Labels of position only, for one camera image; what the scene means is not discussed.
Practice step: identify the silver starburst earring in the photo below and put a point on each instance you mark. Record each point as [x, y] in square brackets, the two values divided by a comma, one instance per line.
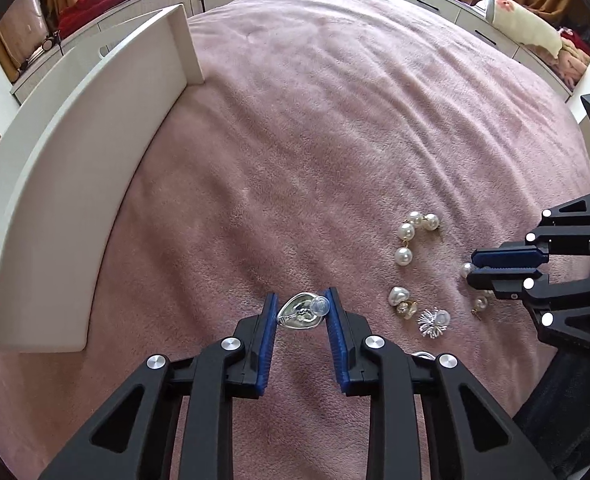
[430, 324]

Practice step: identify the white tray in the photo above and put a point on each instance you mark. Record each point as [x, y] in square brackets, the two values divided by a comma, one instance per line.
[60, 185]

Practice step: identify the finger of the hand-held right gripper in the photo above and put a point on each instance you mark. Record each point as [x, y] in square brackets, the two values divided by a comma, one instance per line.
[505, 258]
[505, 277]

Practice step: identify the white floral pillow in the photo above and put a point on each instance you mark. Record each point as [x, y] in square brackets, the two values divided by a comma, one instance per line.
[525, 25]

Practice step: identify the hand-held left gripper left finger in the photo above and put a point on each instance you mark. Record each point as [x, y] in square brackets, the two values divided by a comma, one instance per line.
[267, 340]

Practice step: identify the person's dark pants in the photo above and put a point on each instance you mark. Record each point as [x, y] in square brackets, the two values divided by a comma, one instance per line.
[570, 410]

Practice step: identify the small silver jewelry piece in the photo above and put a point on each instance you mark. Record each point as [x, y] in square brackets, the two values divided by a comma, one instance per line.
[423, 355]

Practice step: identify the heart pearl gold earring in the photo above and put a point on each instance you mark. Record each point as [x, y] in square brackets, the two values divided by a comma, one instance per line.
[396, 295]

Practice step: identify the silver heart earring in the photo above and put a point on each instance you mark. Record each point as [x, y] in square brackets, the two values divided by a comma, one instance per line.
[297, 316]

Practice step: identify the pearl drop earring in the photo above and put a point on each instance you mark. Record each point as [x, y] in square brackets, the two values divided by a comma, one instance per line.
[466, 269]
[405, 231]

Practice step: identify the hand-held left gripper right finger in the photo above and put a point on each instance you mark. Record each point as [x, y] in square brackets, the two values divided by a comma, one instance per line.
[336, 340]

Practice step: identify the folded pink blanket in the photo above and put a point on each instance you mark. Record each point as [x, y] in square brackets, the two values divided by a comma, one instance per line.
[575, 65]

